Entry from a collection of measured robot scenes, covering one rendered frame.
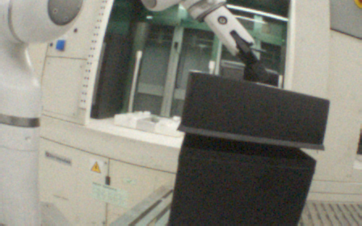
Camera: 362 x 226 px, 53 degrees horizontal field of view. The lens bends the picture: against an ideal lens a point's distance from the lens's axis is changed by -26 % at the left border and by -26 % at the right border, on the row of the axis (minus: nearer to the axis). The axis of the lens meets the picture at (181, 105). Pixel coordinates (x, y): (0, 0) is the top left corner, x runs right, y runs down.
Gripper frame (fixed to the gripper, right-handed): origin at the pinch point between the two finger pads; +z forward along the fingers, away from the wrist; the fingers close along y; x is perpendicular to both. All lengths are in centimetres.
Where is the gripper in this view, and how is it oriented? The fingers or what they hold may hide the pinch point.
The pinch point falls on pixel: (258, 73)
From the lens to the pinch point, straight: 93.2
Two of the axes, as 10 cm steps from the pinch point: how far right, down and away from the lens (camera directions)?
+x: -8.1, 5.8, 0.6
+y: 0.4, -0.5, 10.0
